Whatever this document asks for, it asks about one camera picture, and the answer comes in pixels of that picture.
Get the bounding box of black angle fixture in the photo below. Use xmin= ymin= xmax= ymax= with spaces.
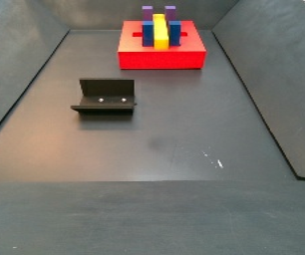
xmin=70 ymin=78 xmax=136 ymax=114

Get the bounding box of red base board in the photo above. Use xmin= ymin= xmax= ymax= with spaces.
xmin=117 ymin=21 xmax=207 ymax=70

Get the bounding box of yellow long block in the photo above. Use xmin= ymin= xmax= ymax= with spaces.
xmin=152 ymin=14 xmax=168 ymax=50

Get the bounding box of blue block left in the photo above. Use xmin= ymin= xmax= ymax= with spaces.
xmin=142 ymin=21 xmax=153 ymax=47

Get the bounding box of blue block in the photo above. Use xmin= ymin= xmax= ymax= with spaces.
xmin=142 ymin=21 xmax=153 ymax=47
xmin=168 ymin=21 xmax=180 ymax=46

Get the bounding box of blue block right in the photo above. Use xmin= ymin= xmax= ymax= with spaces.
xmin=168 ymin=21 xmax=180 ymax=46

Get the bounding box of purple block left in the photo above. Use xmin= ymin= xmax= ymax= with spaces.
xmin=142 ymin=5 xmax=152 ymax=21

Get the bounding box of purple block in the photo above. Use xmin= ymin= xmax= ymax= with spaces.
xmin=164 ymin=6 xmax=176 ymax=21
xmin=142 ymin=5 xmax=152 ymax=21

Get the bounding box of purple block right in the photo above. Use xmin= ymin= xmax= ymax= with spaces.
xmin=164 ymin=6 xmax=176 ymax=21

